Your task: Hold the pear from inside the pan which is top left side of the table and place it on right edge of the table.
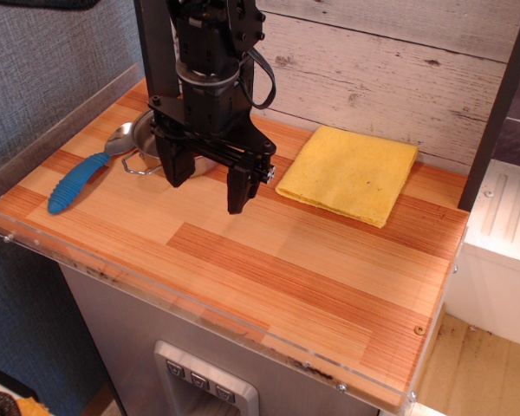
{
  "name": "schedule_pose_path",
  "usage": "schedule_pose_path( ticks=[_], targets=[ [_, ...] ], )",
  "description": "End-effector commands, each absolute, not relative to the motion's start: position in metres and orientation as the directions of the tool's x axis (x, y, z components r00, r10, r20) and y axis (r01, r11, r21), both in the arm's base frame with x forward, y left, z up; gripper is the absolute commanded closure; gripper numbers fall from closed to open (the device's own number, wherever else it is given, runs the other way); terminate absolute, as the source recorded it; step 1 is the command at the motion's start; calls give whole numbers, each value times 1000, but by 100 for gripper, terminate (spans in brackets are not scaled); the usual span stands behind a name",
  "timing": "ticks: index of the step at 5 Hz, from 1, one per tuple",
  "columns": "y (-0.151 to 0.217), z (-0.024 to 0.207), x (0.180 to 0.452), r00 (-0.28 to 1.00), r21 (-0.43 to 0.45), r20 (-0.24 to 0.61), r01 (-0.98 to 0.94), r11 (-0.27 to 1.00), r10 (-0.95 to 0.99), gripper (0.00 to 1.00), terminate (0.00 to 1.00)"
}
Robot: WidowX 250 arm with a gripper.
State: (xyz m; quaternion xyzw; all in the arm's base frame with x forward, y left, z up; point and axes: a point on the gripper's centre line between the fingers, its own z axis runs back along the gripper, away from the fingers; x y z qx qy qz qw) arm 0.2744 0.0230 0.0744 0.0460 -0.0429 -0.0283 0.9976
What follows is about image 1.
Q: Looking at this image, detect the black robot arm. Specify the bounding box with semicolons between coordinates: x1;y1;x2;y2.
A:
148;1;276;214

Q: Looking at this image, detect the blue handled metal spoon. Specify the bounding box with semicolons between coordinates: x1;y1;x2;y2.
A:
48;122;133;214

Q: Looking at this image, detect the small steel pot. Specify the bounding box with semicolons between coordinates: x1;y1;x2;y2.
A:
121;108;218;179

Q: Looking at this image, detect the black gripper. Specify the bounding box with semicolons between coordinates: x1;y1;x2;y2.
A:
148;81;276;215

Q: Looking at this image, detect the grey toy cabinet front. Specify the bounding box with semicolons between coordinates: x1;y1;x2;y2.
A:
61;265;379;415

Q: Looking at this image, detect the yellow folded cloth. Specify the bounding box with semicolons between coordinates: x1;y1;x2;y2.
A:
276;126;418;229

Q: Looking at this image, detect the dark vertical post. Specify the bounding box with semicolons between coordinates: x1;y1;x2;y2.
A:
133;0;180;98
458;30;520;211

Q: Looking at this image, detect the white toy sink unit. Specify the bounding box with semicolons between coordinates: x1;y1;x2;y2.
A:
445;160;520;344

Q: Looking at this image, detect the dark vertical post right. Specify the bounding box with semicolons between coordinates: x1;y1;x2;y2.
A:
458;30;520;211

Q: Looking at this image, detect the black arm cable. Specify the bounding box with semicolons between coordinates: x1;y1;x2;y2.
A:
241;46;277;110

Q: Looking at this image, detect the yellow object bottom left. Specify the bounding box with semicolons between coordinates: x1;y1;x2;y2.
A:
0;392;51;416

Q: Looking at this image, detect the clear acrylic edge guard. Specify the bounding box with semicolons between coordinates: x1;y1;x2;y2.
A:
0;197;467;413

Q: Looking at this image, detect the silver dispenser panel with buttons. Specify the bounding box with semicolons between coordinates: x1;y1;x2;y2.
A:
153;341;260;416

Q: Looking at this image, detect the dark vertical post left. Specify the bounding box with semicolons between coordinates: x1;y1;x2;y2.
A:
133;0;180;98

